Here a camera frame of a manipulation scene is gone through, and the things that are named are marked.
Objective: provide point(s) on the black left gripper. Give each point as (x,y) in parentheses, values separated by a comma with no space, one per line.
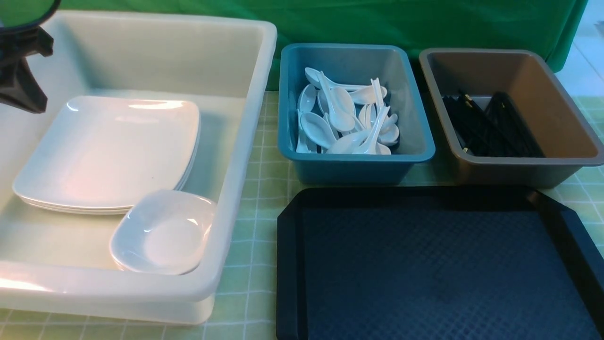
(18,87)

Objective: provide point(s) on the large white square plate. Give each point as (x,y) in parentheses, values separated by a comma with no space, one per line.
(101,155)

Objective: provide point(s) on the white bowl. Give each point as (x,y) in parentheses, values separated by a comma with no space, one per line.
(164,233)

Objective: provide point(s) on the white ceramic soup spoon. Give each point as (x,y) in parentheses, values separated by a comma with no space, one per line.
(340,119)

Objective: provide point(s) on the bottom white plate in tub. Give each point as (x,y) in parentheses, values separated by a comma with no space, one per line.
(71,212)

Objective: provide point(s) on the large white plastic tub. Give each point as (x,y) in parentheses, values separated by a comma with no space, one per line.
(59,263)

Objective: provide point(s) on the white spoon top of pile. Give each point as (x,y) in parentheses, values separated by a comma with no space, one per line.
(313,76)

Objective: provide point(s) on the white spoon of pile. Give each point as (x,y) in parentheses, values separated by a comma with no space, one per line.
(317,129)
(313,76)
(369,146)

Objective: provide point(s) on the white spoon left of pile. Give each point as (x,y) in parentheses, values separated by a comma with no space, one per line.
(317,129)

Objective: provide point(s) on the green checkered tablecloth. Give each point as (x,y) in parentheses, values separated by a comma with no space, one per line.
(245,303)

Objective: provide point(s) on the teal plastic bin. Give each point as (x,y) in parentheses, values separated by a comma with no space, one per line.
(405,138)

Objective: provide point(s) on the white spoon front of pile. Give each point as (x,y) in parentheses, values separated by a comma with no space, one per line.
(369,146)

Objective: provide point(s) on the black serving tray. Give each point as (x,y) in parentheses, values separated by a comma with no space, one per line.
(435,263)

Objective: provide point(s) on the pile of black chopsticks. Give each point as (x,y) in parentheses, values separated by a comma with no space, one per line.
(498,130)

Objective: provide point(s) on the brown plastic bin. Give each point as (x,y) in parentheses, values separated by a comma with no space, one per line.
(559,128)

